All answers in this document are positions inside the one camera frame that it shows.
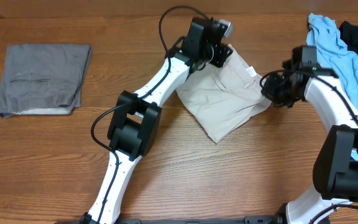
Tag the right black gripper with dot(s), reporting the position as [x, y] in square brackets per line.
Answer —
[268, 91]

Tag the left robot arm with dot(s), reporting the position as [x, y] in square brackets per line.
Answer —
[136, 116]

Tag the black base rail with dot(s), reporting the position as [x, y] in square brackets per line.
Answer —
[264, 219]

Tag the light blue shirt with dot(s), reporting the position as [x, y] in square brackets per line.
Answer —
[332, 52]

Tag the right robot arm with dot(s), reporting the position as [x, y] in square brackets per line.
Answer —
[335, 172]

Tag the folded grey shorts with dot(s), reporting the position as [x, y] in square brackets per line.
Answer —
[43, 79]

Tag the beige cotton shorts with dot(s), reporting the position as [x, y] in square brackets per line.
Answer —
[222, 99]

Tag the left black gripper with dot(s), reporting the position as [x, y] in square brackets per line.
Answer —
[221, 55]

